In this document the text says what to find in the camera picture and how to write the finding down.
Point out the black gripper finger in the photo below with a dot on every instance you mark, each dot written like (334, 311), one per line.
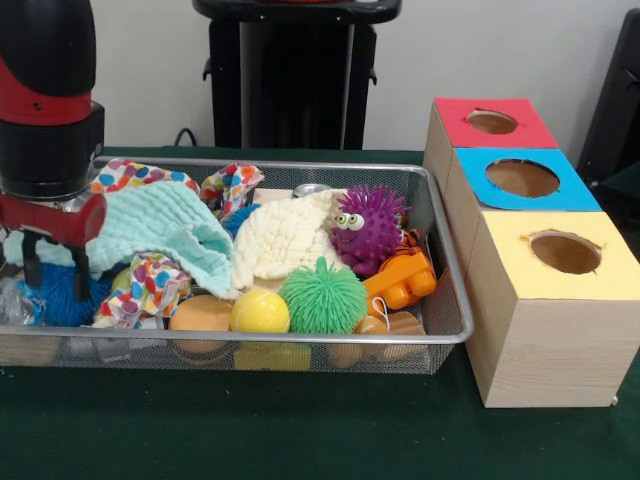
(80, 270)
(31, 262)

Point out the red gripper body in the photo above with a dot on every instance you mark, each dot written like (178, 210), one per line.
(55, 222)

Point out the blue spiky rubber ball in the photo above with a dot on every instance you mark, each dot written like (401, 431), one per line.
(58, 300)
(240, 215)

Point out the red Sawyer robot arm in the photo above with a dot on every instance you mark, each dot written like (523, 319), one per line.
(45, 110)

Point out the shallow clear mesh bin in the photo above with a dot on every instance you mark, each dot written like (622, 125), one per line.
(445, 320)

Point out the wooden box with three holes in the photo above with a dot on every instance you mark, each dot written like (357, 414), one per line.
(560, 330)

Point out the small colourful dotted cloth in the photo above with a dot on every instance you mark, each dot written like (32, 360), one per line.
(148, 288)

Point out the large colourful dotted cloth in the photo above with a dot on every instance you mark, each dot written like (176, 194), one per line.
(135, 175)

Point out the mint green cloth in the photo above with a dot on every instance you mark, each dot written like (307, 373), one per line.
(165, 225)

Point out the tan orange ball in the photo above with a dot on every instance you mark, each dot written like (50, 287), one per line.
(200, 315)

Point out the yellow ball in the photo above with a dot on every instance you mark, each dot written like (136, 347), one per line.
(260, 312)

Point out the cream white cloth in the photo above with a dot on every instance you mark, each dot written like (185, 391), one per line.
(285, 240)

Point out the green spiky rubber ball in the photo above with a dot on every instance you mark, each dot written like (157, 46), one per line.
(323, 297)

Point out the dark green table cloth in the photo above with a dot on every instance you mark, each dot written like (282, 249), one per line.
(300, 430)

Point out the purple spiky ball with eyes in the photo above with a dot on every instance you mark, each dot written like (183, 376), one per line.
(372, 230)

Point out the orange toy building block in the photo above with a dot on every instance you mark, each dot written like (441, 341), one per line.
(402, 280)

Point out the black panel stand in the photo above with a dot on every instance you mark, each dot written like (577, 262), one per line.
(615, 90)

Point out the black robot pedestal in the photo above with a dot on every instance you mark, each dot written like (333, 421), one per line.
(290, 80)

